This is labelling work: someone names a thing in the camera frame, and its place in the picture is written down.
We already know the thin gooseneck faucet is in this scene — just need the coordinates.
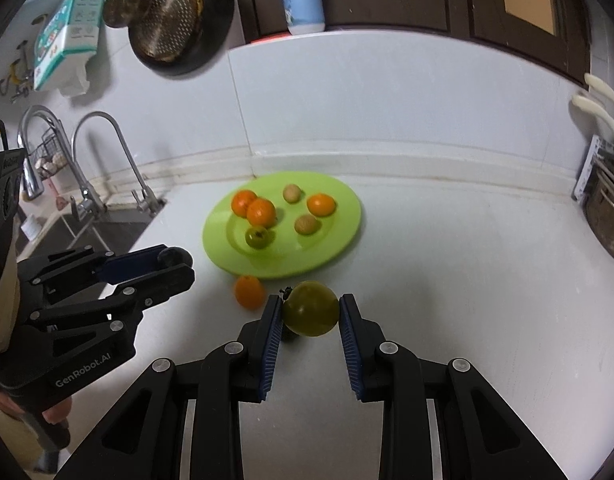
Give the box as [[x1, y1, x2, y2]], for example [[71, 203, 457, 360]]
[[72, 111, 166, 216]]

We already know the small orange tangerine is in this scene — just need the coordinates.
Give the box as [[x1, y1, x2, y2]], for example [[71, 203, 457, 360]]
[[234, 275, 266, 310]]

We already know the green plate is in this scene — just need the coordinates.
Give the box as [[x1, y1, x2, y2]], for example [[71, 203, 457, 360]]
[[202, 171, 364, 281]]

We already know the stainless steel pot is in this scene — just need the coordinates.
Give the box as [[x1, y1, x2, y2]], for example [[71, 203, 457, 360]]
[[584, 159, 614, 267]]

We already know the stainless steel sink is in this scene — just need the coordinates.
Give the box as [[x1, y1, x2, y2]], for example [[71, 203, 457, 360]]
[[14, 209, 154, 302]]

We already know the black wire basket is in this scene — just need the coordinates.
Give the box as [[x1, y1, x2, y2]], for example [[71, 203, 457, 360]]
[[29, 127, 70, 179]]

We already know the large chrome faucet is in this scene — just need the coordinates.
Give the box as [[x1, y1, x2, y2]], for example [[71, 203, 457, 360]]
[[17, 105, 108, 221]]

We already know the white-handled knife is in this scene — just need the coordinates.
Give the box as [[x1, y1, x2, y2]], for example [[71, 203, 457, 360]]
[[584, 73, 614, 112], [570, 92, 614, 134]]

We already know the person's left hand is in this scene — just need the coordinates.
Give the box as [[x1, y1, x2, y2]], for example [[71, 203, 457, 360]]
[[0, 396, 72, 431]]

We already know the bicycle-shaped wall hook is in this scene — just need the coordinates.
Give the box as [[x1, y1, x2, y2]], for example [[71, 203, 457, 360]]
[[0, 41, 36, 104]]

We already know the teal white packet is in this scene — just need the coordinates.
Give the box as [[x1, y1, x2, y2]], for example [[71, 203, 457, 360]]
[[33, 0, 108, 97]]

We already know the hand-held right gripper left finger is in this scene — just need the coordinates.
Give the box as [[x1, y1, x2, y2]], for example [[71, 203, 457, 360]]
[[69, 294, 284, 480]]

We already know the black frying pan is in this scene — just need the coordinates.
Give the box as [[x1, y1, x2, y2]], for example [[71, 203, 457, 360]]
[[128, 0, 236, 77]]

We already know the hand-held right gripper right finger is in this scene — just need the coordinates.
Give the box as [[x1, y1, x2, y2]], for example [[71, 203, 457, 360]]
[[338, 294, 550, 480]]

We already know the dark wooden window frame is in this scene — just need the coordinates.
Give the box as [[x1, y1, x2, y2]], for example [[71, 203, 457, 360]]
[[231, 0, 593, 79]]

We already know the small copper saucepan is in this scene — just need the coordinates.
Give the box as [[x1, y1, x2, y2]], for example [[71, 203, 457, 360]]
[[103, 0, 156, 29]]

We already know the dark purple plum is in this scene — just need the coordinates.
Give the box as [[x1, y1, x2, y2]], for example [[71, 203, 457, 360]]
[[157, 246, 194, 274]]

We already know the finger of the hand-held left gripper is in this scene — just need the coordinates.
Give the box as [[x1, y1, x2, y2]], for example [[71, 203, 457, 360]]
[[17, 244, 166, 295], [29, 265, 196, 335]]

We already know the green tomato with stem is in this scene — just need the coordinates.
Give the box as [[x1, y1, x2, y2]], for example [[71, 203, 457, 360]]
[[281, 280, 340, 338]]

